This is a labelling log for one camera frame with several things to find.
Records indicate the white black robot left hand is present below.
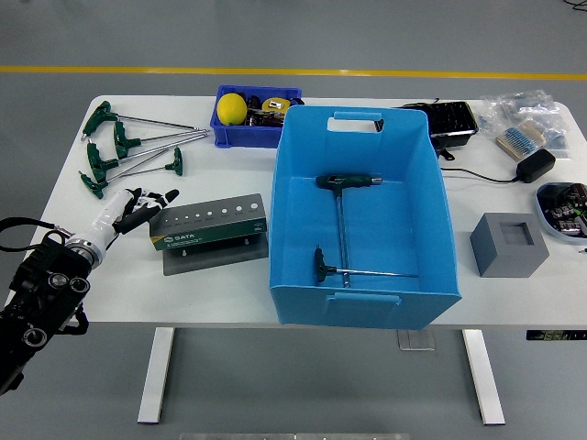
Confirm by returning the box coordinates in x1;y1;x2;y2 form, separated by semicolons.
88;186;181;243

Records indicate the green metal wrench holder stand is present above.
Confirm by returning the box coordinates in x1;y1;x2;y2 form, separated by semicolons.
149;192;270;277

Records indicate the small green T-handle hex wrench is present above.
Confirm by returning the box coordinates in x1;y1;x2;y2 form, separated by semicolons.
109;147;184;180
313;246;420;287

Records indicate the large green T-handle hex wrench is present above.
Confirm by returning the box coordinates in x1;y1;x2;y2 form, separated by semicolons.
314;174;383;289

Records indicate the large blue folding box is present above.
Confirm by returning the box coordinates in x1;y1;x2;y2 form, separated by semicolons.
268;104;462;331

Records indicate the small blue plastic bin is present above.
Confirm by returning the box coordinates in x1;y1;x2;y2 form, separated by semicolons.
209;84;305;149

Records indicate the yellow lemon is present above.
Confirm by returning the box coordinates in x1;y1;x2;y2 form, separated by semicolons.
216;93;249;127

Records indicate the white table leg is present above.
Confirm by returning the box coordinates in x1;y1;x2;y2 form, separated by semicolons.
137;327;175;425
461;328;506;426

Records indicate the yellow tape measure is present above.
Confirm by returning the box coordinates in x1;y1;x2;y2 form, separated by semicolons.
260;96;294;114

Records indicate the black plastic tray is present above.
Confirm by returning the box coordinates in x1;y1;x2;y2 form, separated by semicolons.
389;101;481;150

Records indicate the grey hollow cube block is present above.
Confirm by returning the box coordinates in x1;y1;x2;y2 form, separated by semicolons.
469;211;550;279

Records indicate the blue resistor strip bundle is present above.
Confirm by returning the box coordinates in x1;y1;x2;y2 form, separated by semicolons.
495;121;547;160

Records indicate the clear plastic parts bag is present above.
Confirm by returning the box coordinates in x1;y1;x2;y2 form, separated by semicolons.
479;89;563;134
540;118;573;161

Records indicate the black power adapter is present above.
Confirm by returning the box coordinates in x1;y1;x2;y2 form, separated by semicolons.
515;148;557;184

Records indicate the blue-rimmed oval tray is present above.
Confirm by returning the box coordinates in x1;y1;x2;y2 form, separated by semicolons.
535;181;587;242

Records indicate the dark electronic parts heap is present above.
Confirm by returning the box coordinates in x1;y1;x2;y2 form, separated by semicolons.
548;182;587;235

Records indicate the black table control panel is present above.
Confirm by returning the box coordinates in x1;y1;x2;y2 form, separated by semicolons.
526;329;587;342

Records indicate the grey metal table bracket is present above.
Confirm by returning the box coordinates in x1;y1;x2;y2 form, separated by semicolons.
397;330;436;352

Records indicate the black adapter cable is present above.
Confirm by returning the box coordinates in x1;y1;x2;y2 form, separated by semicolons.
436;165;522;183

